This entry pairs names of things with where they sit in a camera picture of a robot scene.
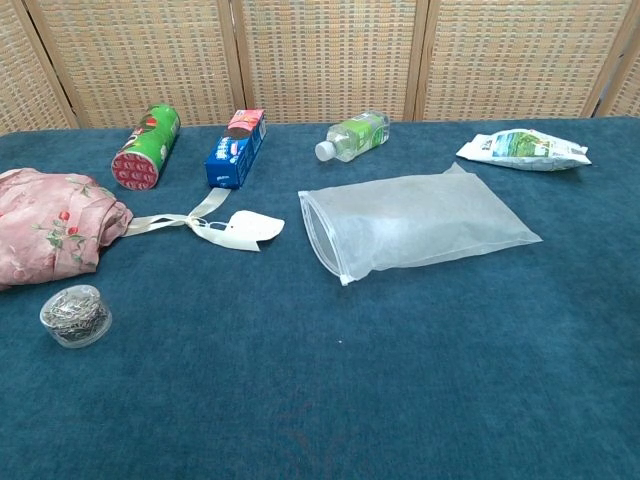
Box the teal felt table cover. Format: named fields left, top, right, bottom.
left=0, top=116, right=640, bottom=480

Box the green chips can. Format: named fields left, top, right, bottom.
left=110, top=102, right=181, bottom=193

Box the pink floral cloth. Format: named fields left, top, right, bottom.
left=0, top=167, right=135, bottom=292

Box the cream satin ribbon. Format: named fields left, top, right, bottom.
left=122, top=185, right=261, bottom=253

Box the clear bottle green label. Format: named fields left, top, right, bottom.
left=315, top=110, right=391, bottom=163

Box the transparent plastic zip bag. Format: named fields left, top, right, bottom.
left=297, top=161, right=544, bottom=287

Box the wicker folding screen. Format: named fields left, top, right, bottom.
left=0, top=0, right=640, bottom=135

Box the blue cookie box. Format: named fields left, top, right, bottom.
left=204, top=108, right=268, bottom=191

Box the white green snack pouch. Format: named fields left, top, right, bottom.
left=455, top=128, right=593, bottom=173

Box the clear paper clip container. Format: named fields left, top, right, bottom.
left=39, top=284, right=113, bottom=350

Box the white paper tag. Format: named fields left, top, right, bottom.
left=227, top=210, right=286, bottom=246

